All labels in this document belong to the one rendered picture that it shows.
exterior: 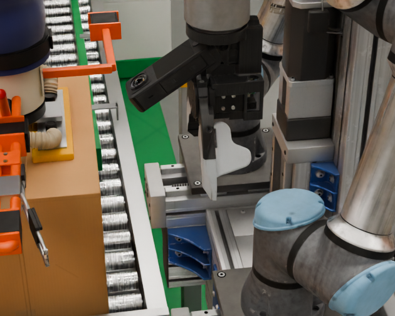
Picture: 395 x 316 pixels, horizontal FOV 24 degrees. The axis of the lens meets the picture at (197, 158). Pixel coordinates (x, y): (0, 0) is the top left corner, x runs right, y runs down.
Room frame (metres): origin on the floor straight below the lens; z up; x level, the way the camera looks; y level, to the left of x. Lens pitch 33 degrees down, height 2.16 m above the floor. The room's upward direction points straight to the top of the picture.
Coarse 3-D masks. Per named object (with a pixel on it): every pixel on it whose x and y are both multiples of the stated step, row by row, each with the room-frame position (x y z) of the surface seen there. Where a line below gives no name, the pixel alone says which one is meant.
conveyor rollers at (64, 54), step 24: (48, 0) 3.72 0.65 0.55; (48, 24) 3.52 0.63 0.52; (72, 24) 3.47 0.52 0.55; (72, 48) 3.27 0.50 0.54; (96, 48) 3.29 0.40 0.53; (96, 96) 2.86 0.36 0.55; (120, 192) 2.31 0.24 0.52; (120, 216) 2.15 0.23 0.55; (120, 240) 2.05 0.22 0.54; (120, 264) 1.95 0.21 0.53; (120, 288) 1.86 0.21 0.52
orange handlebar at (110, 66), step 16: (112, 48) 2.16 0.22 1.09; (112, 64) 2.07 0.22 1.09; (16, 96) 1.90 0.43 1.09; (0, 112) 1.83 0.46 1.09; (16, 112) 1.83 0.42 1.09; (0, 144) 1.69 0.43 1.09; (16, 144) 1.69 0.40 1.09; (0, 160) 1.62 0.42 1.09; (16, 160) 1.62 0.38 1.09; (0, 176) 1.57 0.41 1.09; (0, 208) 1.47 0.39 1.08
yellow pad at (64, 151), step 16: (48, 96) 2.07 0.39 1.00; (64, 96) 2.12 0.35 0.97; (64, 112) 2.03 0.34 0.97; (32, 128) 1.96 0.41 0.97; (48, 128) 1.92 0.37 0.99; (64, 128) 1.95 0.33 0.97; (64, 144) 1.87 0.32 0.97; (32, 160) 1.83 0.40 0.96; (48, 160) 1.83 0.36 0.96; (64, 160) 1.84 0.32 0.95
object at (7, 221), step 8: (16, 208) 1.43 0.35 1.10; (0, 216) 1.41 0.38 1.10; (8, 216) 1.41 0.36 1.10; (16, 216) 1.41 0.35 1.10; (0, 224) 1.38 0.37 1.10; (8, 224) 1.38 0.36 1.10; (16, 224) 1.38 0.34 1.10; (0, 232) 1.36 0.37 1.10; (8, 232) 1.36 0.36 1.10; (16, 232) 1.36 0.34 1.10; (0, 240) 1.35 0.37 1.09; (8, 240) 1.35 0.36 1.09; (16, 240) 1.35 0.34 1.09
